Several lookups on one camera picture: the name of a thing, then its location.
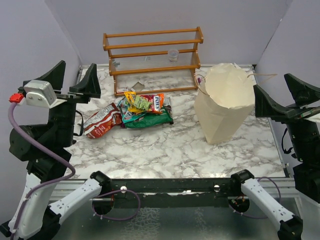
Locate brown snack bag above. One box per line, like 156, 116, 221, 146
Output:
163, 96, 173, 118

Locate red orange snack packet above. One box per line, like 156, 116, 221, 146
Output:
83, 103, 123, 139

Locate wooden orange shelf rack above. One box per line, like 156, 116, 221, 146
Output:
102, 26, 204, 97

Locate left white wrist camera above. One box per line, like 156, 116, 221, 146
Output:
9, 79, 67, 109

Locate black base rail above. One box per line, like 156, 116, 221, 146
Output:
82, 171, 261, 209

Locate light green snack packet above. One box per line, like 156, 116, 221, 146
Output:
128, 95, 152, 113

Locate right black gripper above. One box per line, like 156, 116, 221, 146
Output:
254, 70, 320, 161

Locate orange Fox's fruits packet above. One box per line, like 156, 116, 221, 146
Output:
140, 93, 165, 114

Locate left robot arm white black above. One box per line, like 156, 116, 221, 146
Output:
0, 61, 112, 240

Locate small red white box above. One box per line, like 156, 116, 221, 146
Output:
116, 87, 129, 93

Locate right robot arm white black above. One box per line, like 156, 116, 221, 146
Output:
229, 73, 320, 240

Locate yellow M&M's packet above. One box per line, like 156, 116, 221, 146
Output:
124, 91, 138, 113

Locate clear plastic jar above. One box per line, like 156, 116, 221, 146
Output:
167, 49, 180, 62

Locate beige paper bag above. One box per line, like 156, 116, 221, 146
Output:
194, 63, 256, 145

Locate teal snack packet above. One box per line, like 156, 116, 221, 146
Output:
117, 97, 146, 124

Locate teal clip on shelf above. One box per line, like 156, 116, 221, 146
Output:
111, 59, 121, 68

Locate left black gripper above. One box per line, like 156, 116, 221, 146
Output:
36, 59, 101, 147

